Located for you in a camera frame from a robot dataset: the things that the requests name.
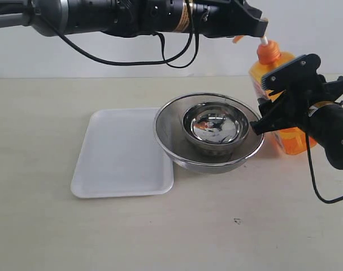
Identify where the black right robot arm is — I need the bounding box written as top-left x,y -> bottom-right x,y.
250,74 -> 343,170

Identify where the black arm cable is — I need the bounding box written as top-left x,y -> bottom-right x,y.
32,0 -> 202,69
303,76 -> 343,204

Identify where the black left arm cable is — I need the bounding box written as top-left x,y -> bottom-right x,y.
32,0 -> 202,69

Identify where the small stainless steel bowl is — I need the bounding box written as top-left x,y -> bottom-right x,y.
182,102 -> 250,153

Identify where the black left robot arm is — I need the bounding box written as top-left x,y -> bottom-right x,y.
0,0 -> 268,38

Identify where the orange dish soap pump bottle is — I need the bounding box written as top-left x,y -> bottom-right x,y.
232,34 -> 318,156

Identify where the large stainless steel basin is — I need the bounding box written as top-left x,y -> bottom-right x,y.
153,93 -> 264,174

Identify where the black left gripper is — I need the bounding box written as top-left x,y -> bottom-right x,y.
190,1 -> 268,38

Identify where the white rectangular plastic tray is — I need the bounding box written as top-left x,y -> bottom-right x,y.
70,108 -> 174,199

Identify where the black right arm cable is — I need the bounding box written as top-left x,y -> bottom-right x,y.
303,76 -> 343,204

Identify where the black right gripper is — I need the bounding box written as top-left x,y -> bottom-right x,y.
250,72 -> 334,134

